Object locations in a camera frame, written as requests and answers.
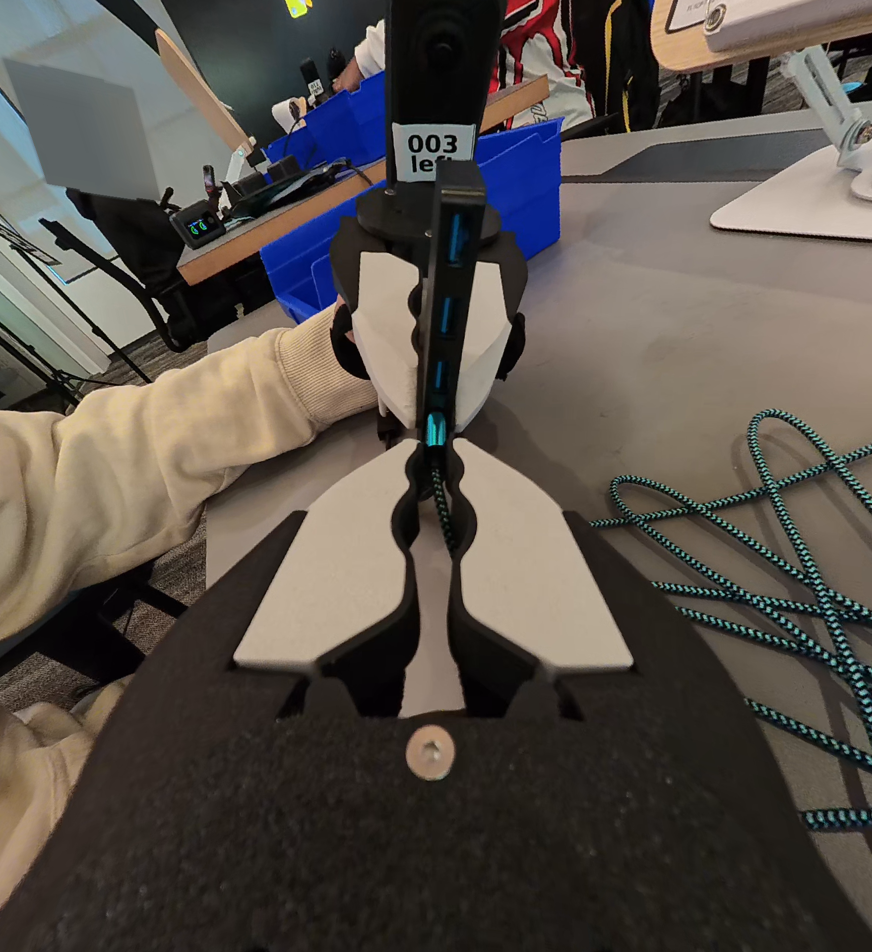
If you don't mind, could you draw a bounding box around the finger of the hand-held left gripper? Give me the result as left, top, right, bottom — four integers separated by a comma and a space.
350, 249, 433, 434
453, 262, 513, 436

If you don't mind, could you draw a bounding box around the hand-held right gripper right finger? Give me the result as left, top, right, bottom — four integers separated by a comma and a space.
449, 437, 635, 678

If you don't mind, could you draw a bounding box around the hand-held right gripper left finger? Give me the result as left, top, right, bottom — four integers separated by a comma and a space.
234, 439, 418, 674

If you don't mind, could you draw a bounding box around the black usb hub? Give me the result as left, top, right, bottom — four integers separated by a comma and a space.
420, 162, 487, 447

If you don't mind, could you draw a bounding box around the teal braided usb cable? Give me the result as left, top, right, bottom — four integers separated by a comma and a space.
423, 409, 872, 833

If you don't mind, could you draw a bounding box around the blue storage bin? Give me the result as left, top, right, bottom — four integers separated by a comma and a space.
265, 70, 391, 176
259, 118, 565, 326

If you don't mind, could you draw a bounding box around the person's left forearm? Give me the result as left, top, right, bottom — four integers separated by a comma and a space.
0, 301, 381, 659

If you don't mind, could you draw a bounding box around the black device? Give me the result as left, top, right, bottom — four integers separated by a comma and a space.
220, 156, 374, 220

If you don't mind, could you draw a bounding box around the black yellow-trimmed jacket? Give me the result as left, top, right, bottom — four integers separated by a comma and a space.
570, 0, 662, 135

